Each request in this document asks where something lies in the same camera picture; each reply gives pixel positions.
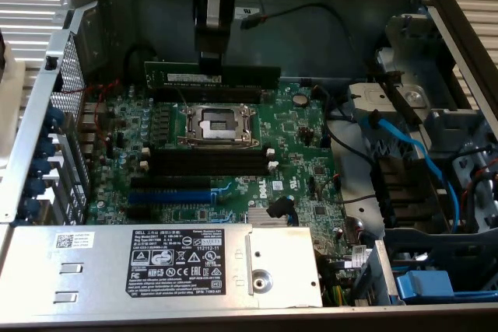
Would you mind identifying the silver chipset heatsink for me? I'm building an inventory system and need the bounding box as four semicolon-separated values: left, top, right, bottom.
248;207;299;228

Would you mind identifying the white parts rack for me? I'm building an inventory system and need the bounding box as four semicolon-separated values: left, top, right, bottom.
0;46;27;180

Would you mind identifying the long black expansion slot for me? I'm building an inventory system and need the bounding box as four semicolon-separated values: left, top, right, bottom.
130;176;213;190

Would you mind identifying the green Dell motherboard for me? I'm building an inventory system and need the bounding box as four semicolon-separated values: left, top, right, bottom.
83;81;351;259

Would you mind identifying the black SATA plug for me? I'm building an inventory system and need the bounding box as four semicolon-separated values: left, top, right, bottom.
267;196;297;219

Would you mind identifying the blue expansion slot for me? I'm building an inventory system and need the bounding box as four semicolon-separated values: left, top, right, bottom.
128;190;213;204

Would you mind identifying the power supply with black label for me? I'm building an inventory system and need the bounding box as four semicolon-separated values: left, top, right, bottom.
0;225;324;309

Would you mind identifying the silver CPU socket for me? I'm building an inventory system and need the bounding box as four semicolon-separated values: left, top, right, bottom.
177;103;262;151

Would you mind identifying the thin black cable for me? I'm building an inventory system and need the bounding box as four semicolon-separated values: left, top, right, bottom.
325;112;381;166

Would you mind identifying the green RAM stick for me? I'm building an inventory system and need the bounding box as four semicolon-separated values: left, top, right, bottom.
143;60;282;90

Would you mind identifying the blue SATA cable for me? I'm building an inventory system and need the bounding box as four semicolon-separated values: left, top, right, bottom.
359;114;464;228

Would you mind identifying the silver metal disk bay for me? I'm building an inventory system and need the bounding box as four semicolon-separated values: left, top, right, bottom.
348;12;498;232

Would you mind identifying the black RAM slot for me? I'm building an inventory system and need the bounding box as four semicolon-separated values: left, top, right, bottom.
149;169;272;177
149;162;272;171
150;96;270;107
149;149;272;157
150;89;269;99
149;156;272;164

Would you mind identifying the black power cable with plug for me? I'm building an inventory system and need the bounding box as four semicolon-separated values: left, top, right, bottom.
240;3;351;90

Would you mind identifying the thick black cable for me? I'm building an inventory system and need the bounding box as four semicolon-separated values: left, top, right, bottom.
310;83;357;122

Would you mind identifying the open PC case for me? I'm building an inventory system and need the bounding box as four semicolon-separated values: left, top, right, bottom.
0;0;498;321

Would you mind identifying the blue plastic drive latch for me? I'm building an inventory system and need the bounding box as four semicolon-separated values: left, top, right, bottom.
395;269;456;305

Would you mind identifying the thin red wire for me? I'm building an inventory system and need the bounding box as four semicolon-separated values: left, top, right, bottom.
61;79;122;142

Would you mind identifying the short black expansion slot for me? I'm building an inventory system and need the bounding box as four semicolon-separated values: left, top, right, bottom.
126;205;153;219

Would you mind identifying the yellow green wire bundle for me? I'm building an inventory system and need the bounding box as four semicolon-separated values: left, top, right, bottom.
324;283;351;306

